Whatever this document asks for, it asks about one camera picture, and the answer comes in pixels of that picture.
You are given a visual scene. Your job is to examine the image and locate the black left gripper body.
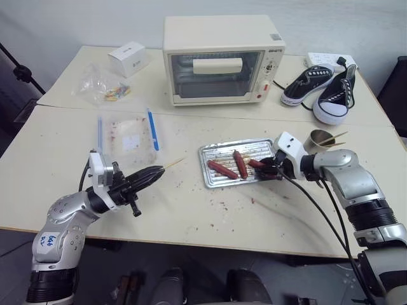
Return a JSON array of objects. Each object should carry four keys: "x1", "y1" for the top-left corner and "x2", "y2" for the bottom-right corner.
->
[{"x1": 107, "y1": 161, "x2": 143, "y2": 219}]

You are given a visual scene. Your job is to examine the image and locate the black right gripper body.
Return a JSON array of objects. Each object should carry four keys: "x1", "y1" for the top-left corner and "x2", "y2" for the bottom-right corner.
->
[{"x1": 272, "y1": 151, "x2": 296, "y2": 181}]

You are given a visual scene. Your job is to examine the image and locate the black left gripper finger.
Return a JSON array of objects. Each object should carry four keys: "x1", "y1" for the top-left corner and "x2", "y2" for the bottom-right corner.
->
[
  {"x1": 126, "y1": 165, "x2": 166, "y2": 186},
  {"x1": 131, "y1": 173, "x2": 164, "y2": 194}
]

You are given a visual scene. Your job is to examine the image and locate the long red sausage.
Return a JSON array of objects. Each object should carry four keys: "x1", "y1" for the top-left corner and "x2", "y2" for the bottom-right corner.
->
[
  {"x1": 232, "y1": 149, "x2": 249, "y2": 179},
  {"x1": 207, "y1": 159, "x2": 239, "y2": 180}
]

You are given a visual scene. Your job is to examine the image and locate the small metal cup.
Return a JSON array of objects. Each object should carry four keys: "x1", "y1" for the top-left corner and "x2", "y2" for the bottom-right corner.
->
[{"x1": 303, "y1": 128, "x2": 338, "y2": 154}]

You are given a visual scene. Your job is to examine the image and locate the silver metal baking tray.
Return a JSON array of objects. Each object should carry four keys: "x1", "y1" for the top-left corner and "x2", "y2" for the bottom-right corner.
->
[{"x1": 198, "y1": 137, "x2": 276, "y2": 189}]

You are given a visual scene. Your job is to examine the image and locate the clear container with blue clips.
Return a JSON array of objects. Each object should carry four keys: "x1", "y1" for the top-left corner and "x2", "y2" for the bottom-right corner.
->
[{"x1": 96, "y1": 107, "x2": 163, "y2": 170}]

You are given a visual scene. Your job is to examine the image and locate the black canvas sneaker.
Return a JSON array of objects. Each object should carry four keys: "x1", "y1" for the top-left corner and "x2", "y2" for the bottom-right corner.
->
[
  {"x1": 280, "y1": 64, "x2": 335, "y2": 107},
  {"x1": 312, "y1": 64, "x2": 358, "y2": 126}
]

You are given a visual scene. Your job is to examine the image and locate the colourful small pieces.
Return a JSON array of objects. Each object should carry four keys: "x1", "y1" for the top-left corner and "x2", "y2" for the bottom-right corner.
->
[{"x1": 104, "y1": 82, "x2": 132, "y2": 102}]

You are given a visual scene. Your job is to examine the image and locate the brown object under table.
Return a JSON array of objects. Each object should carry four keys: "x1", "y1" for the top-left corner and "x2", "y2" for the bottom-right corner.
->
[{"x1": 121, "y1": 272, "x2": 141, "y2": 305}]

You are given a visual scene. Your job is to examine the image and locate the dark rounded shape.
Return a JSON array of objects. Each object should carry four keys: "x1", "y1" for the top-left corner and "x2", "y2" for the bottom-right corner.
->
[
  {"x1": 224, "y1": 268, "x2": 275, "y2": 305},
  {"x1": 148, "y1": 268, "x2": 186, "y2": 305}
]

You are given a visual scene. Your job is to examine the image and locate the clear plastic bag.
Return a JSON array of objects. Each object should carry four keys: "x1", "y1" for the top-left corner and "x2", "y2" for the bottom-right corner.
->
[{"x1": 71, "y1": 62, "x2": 133, "y2": 105}]

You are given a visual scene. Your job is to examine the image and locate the white power strip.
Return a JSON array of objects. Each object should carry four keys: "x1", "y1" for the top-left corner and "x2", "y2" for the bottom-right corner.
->
[{"x1": 305, "y1": 51, "x2": 357, "y2": 69}]

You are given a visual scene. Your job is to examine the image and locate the small white cardboard box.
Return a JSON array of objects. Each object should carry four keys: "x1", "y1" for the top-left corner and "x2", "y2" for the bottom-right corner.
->
[{"x1": 107, "y1": 41, "x2": 151, "y2": 78}]

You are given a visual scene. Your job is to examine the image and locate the cream toaster oven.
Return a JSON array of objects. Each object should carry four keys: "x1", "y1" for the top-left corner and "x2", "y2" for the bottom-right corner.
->
[{"x1": 162, "y1": 14, "x2": 286, "y2": 108}]

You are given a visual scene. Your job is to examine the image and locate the black stand with knob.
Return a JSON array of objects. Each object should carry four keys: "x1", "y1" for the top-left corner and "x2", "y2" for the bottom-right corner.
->
[{"x1": 0, "y1": 42, "x2": 47, "y2": 96}]

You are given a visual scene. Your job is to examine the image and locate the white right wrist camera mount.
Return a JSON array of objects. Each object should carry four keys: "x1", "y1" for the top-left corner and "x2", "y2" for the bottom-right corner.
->
[{"x1": 272, "y1": 131, "x2": 310, "y2": 181}]

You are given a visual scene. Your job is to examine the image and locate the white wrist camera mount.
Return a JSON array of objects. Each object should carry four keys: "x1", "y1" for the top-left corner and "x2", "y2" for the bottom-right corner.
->
[
  {"x1": 272, "y1": 131, "x2": 310, "y2": 181},
  {"x1": 88, "y1": 151, "x2": 122, "y2": 212}
]

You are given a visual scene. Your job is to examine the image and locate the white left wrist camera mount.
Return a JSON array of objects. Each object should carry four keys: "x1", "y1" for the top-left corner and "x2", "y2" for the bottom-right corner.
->
[{"x1": 88, "y1": 151, "x2": 122, "y2": 212}]

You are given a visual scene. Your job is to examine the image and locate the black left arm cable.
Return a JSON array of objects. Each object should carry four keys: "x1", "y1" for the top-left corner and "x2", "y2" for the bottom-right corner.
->
[{"x1": 78, "y1": 158, "x2": 97, "y2": 193}]

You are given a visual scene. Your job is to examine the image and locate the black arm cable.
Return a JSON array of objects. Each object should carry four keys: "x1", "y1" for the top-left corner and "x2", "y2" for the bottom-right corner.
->
[
  {"x1": 78, "y1": 158, "x2": 97, "y2": 193},
  {"x1": 279, "y1": 173, "x2": 378, "y2": 305},
  {"x1": 316, "y1": 178, "x2": 356, "y2": 266}
]

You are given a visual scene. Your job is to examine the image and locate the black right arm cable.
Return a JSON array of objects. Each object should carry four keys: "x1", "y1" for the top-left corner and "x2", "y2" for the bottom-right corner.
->
[
  {"x1": 279, "y1": 173, "x2": 378, "y2": 305},
  {"x1": 316, "y1": 178, "x2": 356, "y2": 266}
]

